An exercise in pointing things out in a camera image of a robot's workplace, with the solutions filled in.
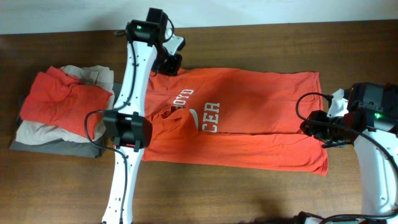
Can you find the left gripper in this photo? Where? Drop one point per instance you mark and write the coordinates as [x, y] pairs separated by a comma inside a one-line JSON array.
[[172, 69]]

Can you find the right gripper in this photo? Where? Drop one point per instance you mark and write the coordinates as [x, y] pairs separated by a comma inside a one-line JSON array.
[[316, 130]]

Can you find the red soccer t-shirt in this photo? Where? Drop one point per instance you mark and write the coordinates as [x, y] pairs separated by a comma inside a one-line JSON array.
[[233, 117]]

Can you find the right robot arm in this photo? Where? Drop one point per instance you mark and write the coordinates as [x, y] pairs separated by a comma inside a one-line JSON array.
[[364, 116]]

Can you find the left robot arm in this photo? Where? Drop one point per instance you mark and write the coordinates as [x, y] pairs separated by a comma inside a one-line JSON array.
[[152, 46]]

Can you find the folded grey garment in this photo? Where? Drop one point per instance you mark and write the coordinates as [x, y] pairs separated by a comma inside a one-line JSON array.
[[61, 147]]

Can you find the folded red shirt on stack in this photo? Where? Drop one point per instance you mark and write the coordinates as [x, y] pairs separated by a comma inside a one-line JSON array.
[[62, 100]]

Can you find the folded beige garment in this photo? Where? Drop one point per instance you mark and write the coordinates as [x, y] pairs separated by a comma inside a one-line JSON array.
[[36, 133]]

